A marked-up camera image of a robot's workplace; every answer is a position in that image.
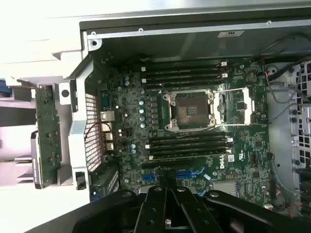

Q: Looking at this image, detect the blue expansion slot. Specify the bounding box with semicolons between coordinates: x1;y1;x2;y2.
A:
142;169;206;182

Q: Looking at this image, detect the black case lock slider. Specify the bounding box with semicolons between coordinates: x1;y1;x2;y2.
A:
75;171;86;190

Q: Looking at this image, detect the green Dell motherboard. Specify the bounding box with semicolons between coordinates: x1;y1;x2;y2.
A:
97;58;270;209

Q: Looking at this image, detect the CPU socket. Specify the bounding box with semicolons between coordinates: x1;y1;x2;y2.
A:
165;89;216;131

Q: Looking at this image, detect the metal socket cover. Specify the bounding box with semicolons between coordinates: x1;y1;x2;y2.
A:
211;86;256;126

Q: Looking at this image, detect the black open PC case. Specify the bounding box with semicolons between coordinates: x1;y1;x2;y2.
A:
68;4;311;219

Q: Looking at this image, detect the red black twisted wire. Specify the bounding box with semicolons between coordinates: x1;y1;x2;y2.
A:
85;122;112;139

